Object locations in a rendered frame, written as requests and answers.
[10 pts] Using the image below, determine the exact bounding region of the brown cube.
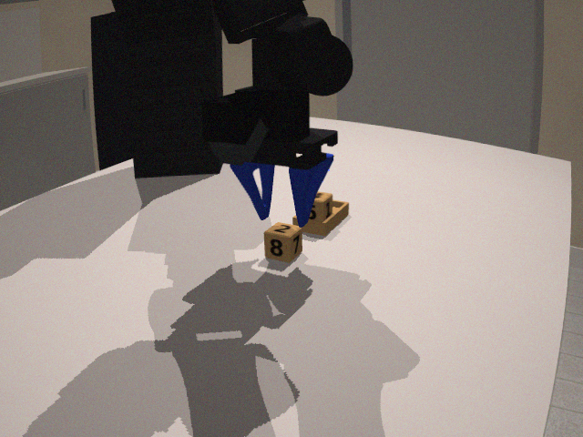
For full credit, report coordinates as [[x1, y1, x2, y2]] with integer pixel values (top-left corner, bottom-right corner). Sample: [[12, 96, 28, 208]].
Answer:
[[309, 191, 332, 221], [264, 222, 302, 263]]

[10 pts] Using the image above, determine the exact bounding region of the brown wooden tray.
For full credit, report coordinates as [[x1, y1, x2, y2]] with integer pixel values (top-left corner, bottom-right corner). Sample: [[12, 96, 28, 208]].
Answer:
[[292, 200, 349, 236]]

